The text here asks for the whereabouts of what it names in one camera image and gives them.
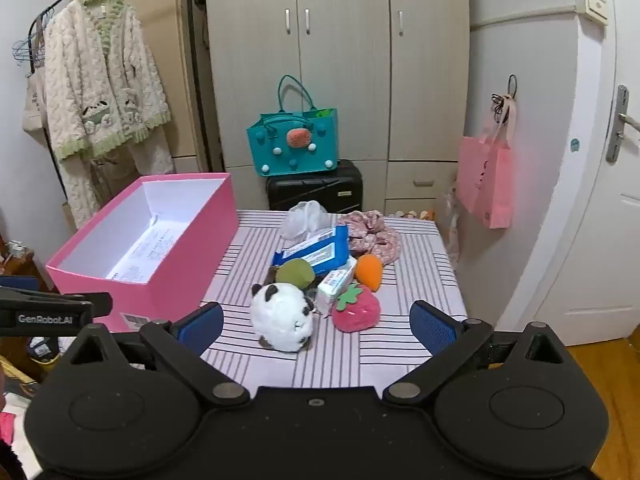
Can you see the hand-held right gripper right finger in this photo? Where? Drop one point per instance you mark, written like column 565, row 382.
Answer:
column 432, row 327

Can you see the blue wipes pack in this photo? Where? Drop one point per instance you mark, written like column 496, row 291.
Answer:
column 312, row 250

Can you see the fluffy white pajama pants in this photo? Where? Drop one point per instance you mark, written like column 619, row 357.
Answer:
column 145, row 160

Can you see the round teal sticker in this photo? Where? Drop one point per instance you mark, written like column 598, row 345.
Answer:
column 575, row 145

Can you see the beige hanging garment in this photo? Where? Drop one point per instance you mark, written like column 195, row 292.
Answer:
column 35, row 105

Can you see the white wipes packet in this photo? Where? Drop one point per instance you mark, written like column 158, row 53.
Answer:
column 334, row 282

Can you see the clear plastic bag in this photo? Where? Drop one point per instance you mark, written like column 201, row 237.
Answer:
column 451, row 225

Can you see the black suitcase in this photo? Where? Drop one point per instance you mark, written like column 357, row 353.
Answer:
column 320, row 190

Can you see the pink tote bag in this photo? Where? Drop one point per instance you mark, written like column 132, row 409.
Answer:
column 487, row 180

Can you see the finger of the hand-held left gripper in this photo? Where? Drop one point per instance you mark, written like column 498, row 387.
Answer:
column 45, row 298
column 17, row 283

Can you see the panda plush toy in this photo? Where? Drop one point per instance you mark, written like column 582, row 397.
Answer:
column 280, row 317

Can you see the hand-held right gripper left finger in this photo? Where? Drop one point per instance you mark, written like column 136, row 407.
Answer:
column 202, row 327

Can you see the white wall switch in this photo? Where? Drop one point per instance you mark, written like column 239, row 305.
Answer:
column 592, row 4

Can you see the fluffy white green robe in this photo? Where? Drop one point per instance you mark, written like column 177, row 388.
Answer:
column 105, row 75

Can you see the green plush toy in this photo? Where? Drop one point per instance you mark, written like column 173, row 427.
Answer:
column 295, row 272

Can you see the white plastic bag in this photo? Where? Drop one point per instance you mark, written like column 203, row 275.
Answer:
column 302, row 220

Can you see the beige wardrobe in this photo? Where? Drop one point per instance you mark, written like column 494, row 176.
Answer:
column 345, row 60

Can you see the pink floral scrunchie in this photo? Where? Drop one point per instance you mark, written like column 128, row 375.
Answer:
column 375, row 240

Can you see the red strawberry plush toy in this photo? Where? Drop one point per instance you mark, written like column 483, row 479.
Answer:
column 355, row 312

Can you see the orange egg-shaped toy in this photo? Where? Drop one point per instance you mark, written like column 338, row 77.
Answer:
column 369, row 271

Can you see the teal felt tote bag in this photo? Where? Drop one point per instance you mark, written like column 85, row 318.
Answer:
column 295, row 147

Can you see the pink cardboard box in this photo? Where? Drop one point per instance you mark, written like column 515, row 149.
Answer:
column 200, row 240

